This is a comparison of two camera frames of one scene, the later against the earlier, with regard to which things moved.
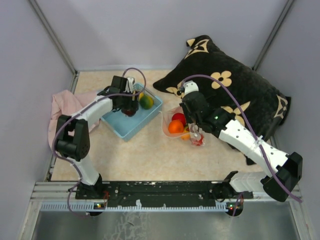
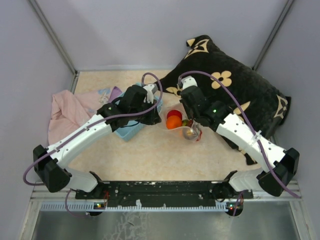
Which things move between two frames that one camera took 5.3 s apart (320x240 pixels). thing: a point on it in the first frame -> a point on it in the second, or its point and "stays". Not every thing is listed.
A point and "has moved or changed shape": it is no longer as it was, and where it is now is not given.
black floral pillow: (249, 99) stays
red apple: (179, 116) -> (174, 112)
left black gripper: (132, 103) -> (153, 118)
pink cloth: (67, 103) stays
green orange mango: (186, 135) -> (185, 123)
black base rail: (159, 192) stays
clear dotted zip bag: (194, 135) has moved or changed shape
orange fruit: (175, 127) has moved or changed shape
